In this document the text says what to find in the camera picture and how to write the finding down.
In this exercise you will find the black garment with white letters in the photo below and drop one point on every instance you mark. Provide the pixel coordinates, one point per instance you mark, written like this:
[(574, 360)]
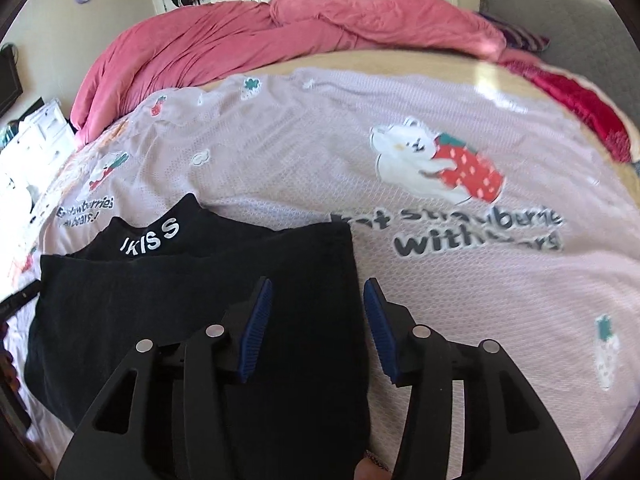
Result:
[(210, 225)]

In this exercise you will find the lilac strawberry print blanket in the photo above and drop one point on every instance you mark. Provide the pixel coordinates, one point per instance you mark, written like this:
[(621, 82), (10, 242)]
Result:
[(500, 310)]

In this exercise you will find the beige bed sheet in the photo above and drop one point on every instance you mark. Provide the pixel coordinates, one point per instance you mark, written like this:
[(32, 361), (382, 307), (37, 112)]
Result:
[(400, 57)]

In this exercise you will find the red fleece blanket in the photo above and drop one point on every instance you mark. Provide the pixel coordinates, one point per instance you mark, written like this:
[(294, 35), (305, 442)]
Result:
[(585, 100)]

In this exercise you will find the white drawer chest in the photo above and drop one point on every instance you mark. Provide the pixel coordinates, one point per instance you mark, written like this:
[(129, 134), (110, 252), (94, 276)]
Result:
[(45, 135)]

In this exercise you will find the grey pillow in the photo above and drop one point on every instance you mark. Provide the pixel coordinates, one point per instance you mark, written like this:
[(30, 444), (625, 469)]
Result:
[(575, 35)]

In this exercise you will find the pink duvet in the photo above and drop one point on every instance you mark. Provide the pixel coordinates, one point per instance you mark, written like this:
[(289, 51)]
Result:
[(225, 45)]

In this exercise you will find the striped pillow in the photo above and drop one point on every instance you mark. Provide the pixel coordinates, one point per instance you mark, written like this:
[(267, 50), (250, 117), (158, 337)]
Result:
[(525, 37)]

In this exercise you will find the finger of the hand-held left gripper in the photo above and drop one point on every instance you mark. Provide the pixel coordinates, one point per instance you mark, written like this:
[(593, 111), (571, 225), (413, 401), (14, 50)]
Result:
[(15, 407), (22, 297)]

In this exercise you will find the black monitor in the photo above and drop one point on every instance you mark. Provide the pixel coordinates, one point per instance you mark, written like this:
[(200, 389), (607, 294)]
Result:
[(7, 85)]

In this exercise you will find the black pants with orange cuffs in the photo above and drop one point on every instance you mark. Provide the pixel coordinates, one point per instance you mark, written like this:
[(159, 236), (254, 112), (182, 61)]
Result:
[(310, 270)]

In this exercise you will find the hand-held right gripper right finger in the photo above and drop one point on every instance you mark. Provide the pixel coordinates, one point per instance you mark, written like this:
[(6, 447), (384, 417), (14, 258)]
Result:
[(382, 335)]

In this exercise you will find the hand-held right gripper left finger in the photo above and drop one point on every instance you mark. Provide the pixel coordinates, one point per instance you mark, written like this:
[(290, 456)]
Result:
[(255, 335)]

